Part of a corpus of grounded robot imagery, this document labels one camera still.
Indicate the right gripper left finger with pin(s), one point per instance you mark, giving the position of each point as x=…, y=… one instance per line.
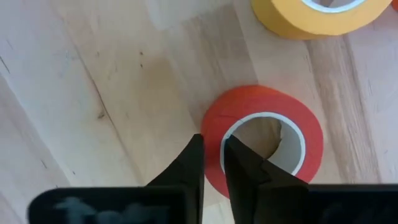
x=192, y=174

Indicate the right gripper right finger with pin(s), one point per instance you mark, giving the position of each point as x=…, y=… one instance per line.
x=258, y=193

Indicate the orange-red tape roll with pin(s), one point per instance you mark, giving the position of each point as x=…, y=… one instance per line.
x=248, y=99

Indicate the yellow tape roll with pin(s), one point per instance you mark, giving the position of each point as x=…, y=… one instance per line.
x=280, y=18

